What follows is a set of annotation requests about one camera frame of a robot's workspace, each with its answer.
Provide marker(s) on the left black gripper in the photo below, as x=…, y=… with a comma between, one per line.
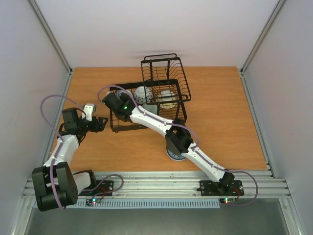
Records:
x=99, y=125

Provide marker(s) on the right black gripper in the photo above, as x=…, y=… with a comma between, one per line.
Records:
x=107, y=98

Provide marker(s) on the white bowl black diamonds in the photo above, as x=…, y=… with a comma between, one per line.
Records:
x=143, y=95

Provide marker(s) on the pale green bowl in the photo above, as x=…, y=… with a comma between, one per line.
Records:
x=151, y=108

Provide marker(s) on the black wire dish rack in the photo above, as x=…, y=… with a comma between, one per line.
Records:
x=159, y=73

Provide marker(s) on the yellow sun pattern bowl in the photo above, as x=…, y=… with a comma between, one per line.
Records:
x=167, y=99

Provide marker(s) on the blue floral bowl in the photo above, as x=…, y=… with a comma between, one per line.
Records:
x=172, y=154

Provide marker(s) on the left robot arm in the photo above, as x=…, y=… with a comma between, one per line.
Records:
x=54, y=184

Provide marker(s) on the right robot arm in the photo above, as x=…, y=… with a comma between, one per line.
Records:
x=177, y=136

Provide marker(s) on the red patterned bowl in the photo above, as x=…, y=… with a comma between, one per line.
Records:
x=119, y=93

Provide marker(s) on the bottom bowl of stack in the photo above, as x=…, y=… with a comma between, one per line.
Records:
x=178, y=160

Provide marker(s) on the left controller board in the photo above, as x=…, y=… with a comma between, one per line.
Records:
x=93, y=202

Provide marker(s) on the controller board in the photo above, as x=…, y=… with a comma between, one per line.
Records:
x=93, y=202
x=228, y=200

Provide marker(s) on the right controller board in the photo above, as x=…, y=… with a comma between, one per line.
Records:
x=228, y=200

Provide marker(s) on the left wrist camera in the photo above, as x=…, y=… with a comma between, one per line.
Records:
x=88, y=110

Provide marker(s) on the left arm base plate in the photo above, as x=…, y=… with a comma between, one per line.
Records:
x=107, y=186

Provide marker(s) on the grey slotted cable duct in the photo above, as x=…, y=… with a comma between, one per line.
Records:
x=114, y=204

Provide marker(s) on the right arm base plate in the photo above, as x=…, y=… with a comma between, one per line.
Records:
x=210, y=188

